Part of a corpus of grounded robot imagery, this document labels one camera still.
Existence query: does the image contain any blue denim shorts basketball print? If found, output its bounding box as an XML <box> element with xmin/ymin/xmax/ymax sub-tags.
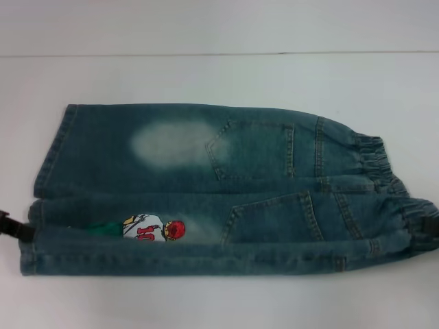
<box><xmin>19</xmin><ymin>103</ymin><xmax>439</xmax><ymax>278</ymax></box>

